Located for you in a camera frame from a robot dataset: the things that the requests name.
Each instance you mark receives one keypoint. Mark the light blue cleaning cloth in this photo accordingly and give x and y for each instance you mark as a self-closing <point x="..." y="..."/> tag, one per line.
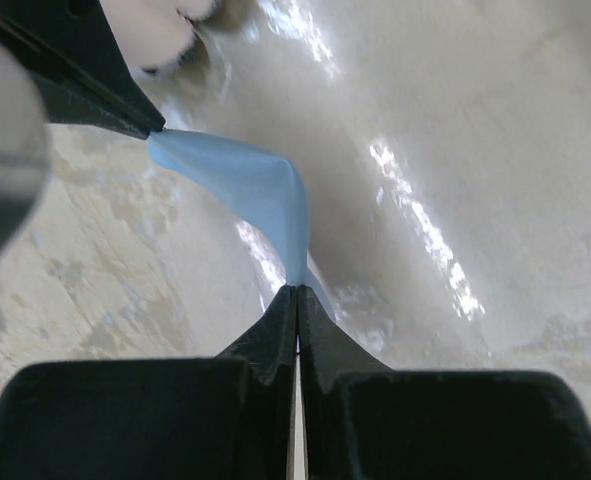
<point x="262" y="188"/>

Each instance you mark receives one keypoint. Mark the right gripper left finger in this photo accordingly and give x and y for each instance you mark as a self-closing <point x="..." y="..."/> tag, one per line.
<point x="225" y="417"/>

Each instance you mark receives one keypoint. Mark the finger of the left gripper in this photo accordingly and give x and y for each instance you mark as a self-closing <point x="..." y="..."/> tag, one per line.
<point x="106" y="98"/>
<point x="58" y="33"/>

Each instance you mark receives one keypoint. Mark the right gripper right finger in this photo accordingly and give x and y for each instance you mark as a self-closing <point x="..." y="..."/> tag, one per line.
<point x="365" y="420"/>

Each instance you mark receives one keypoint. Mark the patterned sunglasses case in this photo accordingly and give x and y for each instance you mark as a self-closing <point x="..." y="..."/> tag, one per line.
<point x="156" y="36"/>

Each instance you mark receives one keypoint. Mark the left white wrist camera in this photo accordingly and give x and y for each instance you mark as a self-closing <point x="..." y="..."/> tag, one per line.
<point x="24" y="162"/>

